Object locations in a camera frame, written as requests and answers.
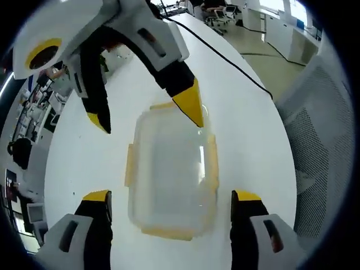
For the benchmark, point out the white low cabinet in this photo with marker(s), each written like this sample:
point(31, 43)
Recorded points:
point(281, 31)

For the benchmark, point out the small white screen device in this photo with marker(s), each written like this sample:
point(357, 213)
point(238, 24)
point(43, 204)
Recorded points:
point(36, 213)

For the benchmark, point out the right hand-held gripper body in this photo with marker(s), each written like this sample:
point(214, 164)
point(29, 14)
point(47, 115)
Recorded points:
point(70, 36)

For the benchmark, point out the white office chair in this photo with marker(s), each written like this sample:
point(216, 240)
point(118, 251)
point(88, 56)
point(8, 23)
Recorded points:
point(222, 18)

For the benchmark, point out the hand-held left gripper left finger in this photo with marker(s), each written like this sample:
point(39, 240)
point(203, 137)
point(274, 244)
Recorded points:
point(98, 242)

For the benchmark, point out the grey mesh office chair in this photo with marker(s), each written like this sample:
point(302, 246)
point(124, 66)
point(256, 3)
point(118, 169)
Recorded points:
point(317, 140)

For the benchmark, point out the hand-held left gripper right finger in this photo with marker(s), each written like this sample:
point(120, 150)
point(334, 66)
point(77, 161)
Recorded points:
point(242, 242)

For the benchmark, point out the clear container with yellow buckles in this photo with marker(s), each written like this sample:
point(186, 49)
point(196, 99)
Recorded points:
point(168, 174)

